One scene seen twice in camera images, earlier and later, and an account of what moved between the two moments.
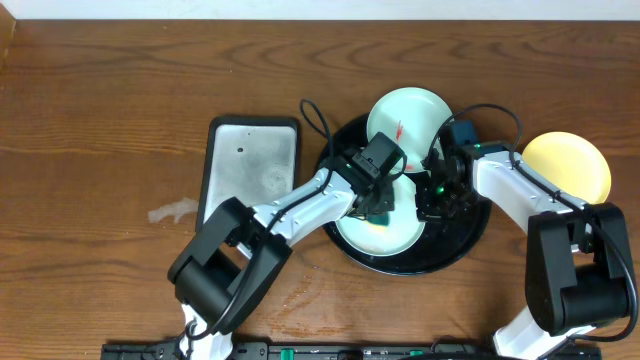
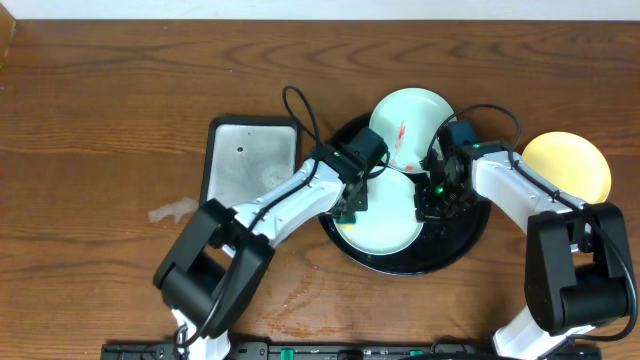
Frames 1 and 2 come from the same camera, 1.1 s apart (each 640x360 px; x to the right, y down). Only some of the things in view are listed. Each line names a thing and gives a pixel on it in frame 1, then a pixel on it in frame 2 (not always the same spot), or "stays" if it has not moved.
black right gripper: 426,209 stays
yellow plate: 572,163 stays
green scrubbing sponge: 378,219 to 347,218
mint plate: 401,233 stays
